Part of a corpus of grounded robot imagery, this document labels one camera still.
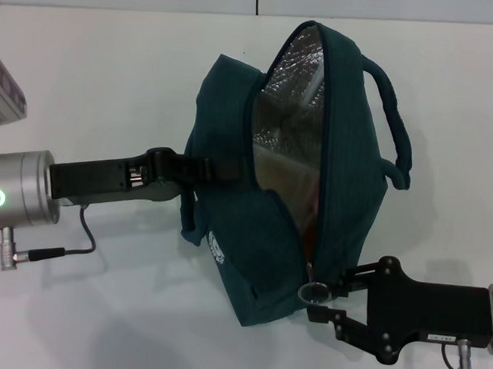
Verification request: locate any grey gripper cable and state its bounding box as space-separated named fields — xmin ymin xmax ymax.
xmin=0 ymin=199 xmax=101 ymax=268
xmin=438 ymin=337 xmax=478 ymax=369

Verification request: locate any grey left gripper cable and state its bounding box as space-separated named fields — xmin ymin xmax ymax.
xmin=0 ymin=199 xmax=101 ymax=268

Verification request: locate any grey right gripper cable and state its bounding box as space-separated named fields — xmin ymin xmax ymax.
xmin=438 ymin=337 xmax=478 ymax=369

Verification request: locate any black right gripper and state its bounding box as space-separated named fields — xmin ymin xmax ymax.
xmin=304 ymin=253 xmax=493 ymax=369

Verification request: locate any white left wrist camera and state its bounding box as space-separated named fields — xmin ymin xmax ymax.
xmin=0 ymin=55 xmax=31 ymax=143

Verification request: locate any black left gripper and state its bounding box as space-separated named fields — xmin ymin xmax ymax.
xmin=46 ymin=140 xmax=249 ymax=216

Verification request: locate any dark teal lunch bag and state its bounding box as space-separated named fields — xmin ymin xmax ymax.
xmin=175 ymin=14 xmax=421 ymax=337

